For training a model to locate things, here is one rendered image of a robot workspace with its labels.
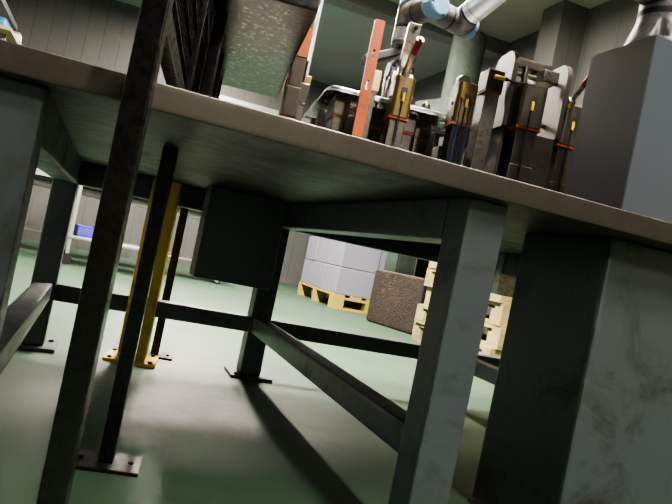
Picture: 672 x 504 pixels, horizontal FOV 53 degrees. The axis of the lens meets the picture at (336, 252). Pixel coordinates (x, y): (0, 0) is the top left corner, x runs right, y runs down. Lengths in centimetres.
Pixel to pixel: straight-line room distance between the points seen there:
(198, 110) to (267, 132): 11
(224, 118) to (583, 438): 94
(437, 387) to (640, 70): 82
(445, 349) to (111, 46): 830
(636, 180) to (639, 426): 51
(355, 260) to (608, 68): 570
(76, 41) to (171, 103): 824
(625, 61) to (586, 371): 69
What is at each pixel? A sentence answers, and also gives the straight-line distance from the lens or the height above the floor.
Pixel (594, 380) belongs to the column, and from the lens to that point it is 146.
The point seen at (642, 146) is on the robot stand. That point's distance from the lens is 157.
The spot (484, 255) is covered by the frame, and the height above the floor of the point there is 56.
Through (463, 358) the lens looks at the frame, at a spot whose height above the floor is 38.
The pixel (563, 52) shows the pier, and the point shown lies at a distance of 645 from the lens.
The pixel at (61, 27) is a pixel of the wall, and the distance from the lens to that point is 929.
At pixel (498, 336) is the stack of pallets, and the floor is 23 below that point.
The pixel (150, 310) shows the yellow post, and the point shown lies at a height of 19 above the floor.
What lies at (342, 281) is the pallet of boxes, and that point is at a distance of 716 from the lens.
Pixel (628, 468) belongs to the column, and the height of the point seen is 21.
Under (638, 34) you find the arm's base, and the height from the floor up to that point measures 113.
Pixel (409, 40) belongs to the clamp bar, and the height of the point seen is 116.
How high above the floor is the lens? 50
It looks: 1 degrees up
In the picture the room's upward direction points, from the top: 12 degrees clockwise
